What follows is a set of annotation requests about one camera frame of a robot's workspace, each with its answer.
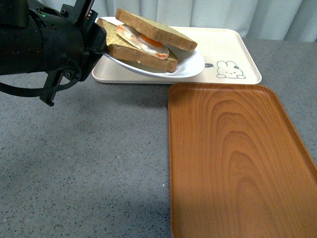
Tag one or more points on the bread slice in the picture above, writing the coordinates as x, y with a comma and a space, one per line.
120, 49
156, 31

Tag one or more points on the grey-white curtain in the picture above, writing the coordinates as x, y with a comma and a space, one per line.
294, 20

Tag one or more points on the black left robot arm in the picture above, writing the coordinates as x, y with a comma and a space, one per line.
21, 45

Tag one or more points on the beige rabbit tray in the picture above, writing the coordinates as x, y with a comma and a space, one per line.
226, 57

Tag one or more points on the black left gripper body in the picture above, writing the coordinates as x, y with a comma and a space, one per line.
72, 44

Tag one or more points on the white round plate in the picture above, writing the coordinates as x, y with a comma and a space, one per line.
109, 69

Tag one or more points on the fried egg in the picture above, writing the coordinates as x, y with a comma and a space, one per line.
142, 42

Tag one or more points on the brown wooden tray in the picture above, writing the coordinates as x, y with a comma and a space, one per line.
238, 168

